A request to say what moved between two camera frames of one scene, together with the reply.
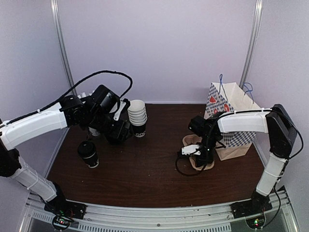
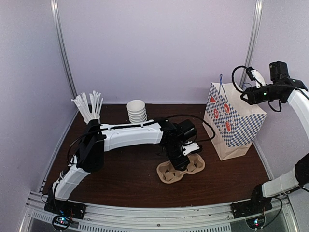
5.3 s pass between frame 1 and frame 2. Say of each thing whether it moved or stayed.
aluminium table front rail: stayed
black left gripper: moved
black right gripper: moved
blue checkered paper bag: stayed
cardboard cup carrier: moved
